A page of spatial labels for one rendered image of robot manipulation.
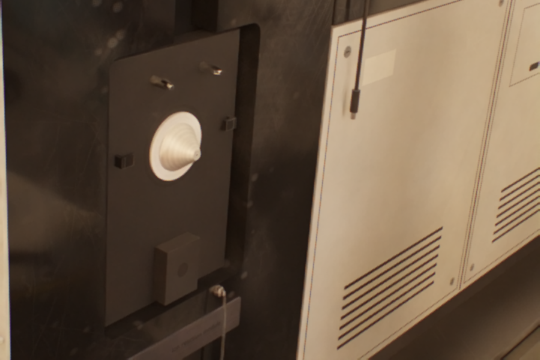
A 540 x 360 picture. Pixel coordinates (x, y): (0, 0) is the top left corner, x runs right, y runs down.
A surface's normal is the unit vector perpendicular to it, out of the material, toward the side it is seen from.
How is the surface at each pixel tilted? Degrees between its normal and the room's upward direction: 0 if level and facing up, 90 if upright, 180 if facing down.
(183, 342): 90
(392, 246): 90
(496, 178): 90
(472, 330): 0
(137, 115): 90
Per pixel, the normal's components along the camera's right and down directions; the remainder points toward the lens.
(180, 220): 0.77, 0.30
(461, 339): 0.07, -0.91
